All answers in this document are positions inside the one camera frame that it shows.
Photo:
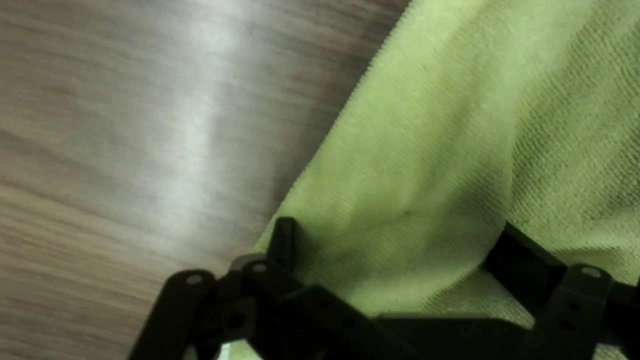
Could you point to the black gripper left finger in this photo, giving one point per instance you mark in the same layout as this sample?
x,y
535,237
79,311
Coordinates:
x,y
267,312

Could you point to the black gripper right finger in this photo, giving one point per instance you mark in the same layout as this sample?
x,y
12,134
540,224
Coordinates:
x,y
573,312

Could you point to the yellow green cloth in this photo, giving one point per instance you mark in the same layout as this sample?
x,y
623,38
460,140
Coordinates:
x,y
466,132

